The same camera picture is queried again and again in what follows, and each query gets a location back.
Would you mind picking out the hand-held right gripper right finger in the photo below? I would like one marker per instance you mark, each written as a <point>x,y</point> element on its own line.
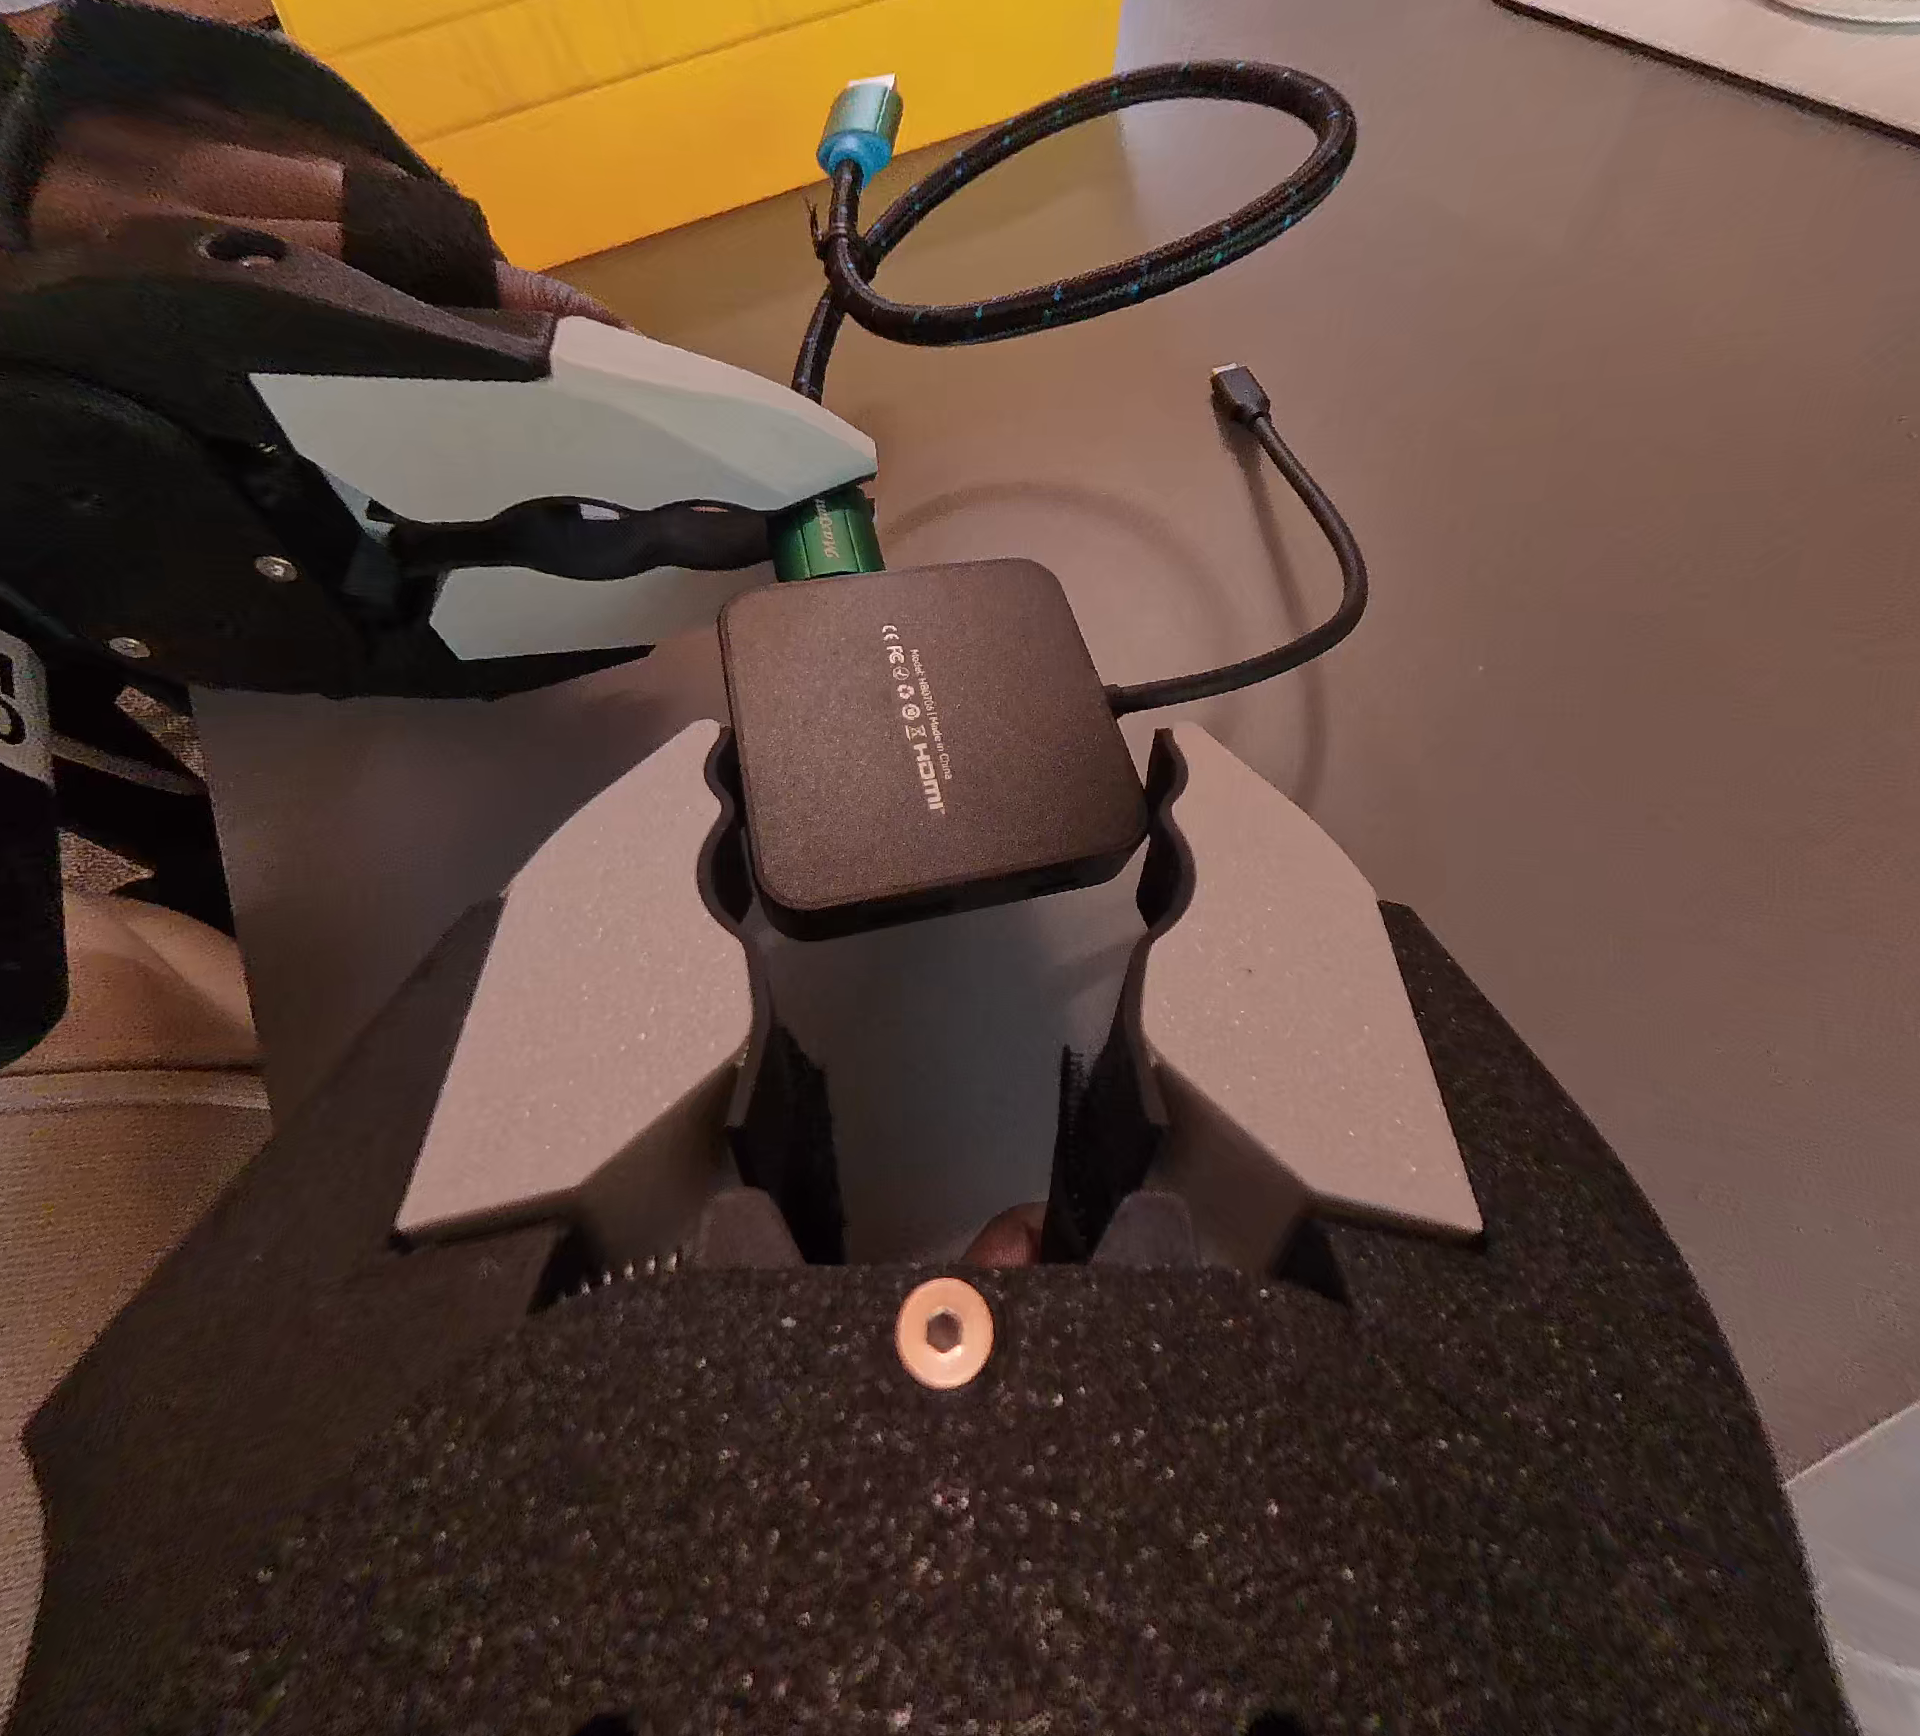
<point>1289,1016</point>

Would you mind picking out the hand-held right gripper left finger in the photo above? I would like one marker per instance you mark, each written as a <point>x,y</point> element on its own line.
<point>601,1016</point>

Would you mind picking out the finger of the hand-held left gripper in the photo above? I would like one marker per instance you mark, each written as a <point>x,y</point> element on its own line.
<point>585,611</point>
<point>630,418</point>

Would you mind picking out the black USB hub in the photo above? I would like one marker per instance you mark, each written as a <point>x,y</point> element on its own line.
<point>915,732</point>

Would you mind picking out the person's left hand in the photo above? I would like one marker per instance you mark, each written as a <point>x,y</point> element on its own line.
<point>180,176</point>

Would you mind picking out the person's right hand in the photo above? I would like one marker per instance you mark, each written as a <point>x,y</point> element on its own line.
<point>1000,1234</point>

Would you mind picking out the yellow plastic bin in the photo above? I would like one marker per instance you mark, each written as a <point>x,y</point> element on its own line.
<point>676,40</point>

